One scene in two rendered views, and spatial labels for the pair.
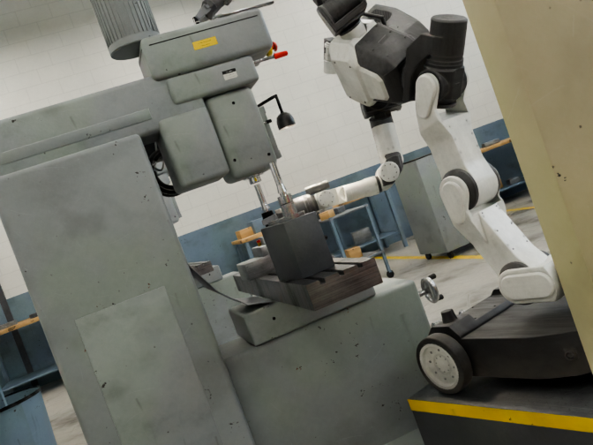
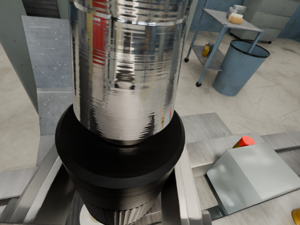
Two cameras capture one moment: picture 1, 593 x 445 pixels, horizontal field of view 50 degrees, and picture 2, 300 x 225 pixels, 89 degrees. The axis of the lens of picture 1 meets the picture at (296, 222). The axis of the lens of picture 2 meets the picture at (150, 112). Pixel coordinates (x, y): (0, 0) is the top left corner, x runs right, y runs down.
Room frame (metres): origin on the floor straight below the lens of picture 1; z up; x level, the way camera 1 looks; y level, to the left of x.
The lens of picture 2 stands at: (2.48, 0.06, 1.20)
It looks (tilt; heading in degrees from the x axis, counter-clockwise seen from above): 44 degrees down; 83
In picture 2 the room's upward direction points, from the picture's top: 12 degrees clockwise
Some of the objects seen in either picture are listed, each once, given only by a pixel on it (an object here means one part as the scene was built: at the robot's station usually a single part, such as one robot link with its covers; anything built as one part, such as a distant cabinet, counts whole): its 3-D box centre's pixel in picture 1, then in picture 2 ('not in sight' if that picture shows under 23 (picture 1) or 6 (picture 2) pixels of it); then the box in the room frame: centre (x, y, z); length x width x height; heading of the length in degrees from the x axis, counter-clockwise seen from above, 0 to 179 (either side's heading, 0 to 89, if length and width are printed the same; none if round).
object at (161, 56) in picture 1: (204, 53); not in sight; (2.47, 0.11, 1.81); 0.47 x 0.26 x 0.16; 106
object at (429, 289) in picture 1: (422, 292); not in sight; (2.61, -0.39, 0.63); 0.16 x 0.12 x 0.12; 106
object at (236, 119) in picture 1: (237, 136); not in sight; (2.47, 0.10, 1.47); 0.21 x 0.19 x 0.32; 16
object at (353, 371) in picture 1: (336, 385); not in sight; (2.48, 0.07, 0.43); 0.81 x 0.32 x 0.60; 106
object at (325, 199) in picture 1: (319, 198); not in sight; (2.47, -0.11, 1.14); 0.11 x 0.11 x 0.11; 1
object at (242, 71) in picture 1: (209, 87); not in sight; (2.46, 0.14, 1.68); 0.34 x 0.24 x 0.10; 106
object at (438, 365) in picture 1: (443, 363); not in sight; (2.07, -0.29, 0.50); 0.20 x 0.05 x 0.20; 34
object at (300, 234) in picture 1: (296, 245); not in sight; (2.12, 0.03, 1.03); 0.22 x 0.12 x 0.20; 23
